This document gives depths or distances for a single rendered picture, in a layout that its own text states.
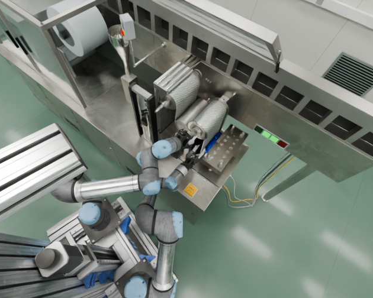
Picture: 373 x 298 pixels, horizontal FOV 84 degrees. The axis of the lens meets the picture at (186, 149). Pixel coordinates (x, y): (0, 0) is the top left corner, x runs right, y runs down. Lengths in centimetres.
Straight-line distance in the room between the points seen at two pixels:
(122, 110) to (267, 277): 211
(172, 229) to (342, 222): 238
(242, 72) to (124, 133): 99
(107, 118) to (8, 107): 201
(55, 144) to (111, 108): 153
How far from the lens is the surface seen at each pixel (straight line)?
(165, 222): 102
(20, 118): 347
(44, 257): 86
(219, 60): 147
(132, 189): 95
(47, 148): 41
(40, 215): 273
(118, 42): 149
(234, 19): 76
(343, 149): 144
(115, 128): 179
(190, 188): 150
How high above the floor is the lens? 234
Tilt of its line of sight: 61 degrees down
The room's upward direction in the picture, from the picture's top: 10 degrees clockwise
